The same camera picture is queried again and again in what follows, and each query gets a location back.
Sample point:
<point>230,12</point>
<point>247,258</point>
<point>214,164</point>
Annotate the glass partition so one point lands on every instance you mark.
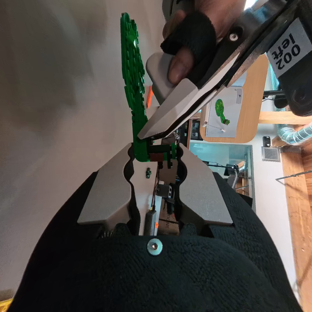
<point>214,153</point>

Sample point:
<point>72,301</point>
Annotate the black wall device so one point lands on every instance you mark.
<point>266,141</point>

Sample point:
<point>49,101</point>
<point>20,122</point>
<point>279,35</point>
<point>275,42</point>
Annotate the black metal rod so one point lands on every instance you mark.
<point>292,175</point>

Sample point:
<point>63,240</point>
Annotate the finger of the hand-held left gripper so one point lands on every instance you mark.
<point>175,107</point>
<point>235,79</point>

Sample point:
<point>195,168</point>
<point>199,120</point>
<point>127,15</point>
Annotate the grey wall vent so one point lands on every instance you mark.
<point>270,154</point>

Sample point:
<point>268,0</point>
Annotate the grey power bank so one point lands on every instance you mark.
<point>150,219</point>

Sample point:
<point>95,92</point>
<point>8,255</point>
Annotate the small dark green brick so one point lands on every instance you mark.
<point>148,173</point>

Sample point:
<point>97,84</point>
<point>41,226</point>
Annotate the orange plastic piece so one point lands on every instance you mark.
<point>149,97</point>

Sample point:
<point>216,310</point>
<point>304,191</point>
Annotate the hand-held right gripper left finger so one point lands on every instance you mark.
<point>107,192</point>

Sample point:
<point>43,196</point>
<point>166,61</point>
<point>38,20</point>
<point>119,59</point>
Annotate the cardboard box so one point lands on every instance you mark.
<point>168,225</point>

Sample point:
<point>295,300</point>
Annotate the wooden rounded board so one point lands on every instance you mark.
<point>253,104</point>

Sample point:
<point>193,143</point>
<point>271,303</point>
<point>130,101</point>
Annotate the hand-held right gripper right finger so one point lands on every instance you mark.
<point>204,195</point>

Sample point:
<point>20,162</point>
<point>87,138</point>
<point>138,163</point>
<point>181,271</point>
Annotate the instruction sheet with green picture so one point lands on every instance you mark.
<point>231,114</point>

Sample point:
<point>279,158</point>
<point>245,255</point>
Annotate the green brick plate model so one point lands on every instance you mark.
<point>132,73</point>

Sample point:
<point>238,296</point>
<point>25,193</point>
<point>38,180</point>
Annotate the person's left hand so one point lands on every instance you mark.
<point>181,69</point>

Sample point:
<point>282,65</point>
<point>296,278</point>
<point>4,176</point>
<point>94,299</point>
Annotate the white power adapter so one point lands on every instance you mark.
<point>164,190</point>

